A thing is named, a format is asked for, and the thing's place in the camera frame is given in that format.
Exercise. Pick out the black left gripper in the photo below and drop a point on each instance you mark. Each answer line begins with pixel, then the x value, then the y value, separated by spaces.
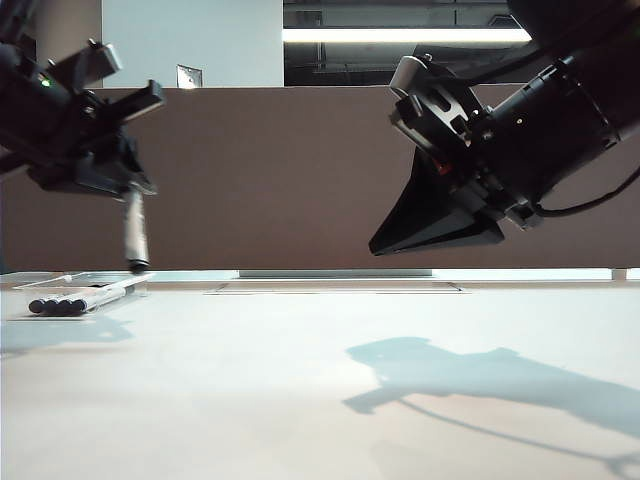
pixel 85 130

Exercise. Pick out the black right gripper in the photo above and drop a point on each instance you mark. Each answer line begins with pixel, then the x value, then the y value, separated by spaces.
pixel 450 135

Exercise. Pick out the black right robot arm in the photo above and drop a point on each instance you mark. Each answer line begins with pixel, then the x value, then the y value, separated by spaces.
pixel 565 100

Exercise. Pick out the clear plastic packaging box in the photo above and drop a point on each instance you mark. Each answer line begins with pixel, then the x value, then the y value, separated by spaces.
pixel 75 281

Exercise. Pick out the beige round column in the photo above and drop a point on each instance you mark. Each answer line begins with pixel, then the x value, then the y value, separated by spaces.
pixel 75 20

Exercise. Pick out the brown desk partition panel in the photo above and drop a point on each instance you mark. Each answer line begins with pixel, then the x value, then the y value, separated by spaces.
pixel 280 180

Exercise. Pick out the white partition support leg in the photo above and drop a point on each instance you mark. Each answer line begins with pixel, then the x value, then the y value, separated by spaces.
pixel 619 274

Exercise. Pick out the white ceiling light strip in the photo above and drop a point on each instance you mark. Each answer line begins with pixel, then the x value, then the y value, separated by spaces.
pixel 400 35

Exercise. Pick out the silver metal wall plate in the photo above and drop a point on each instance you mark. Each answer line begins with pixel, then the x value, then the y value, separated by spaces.
pixel 189 77

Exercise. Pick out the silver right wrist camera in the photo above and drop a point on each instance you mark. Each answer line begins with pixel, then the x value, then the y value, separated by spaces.
pixel 407 75

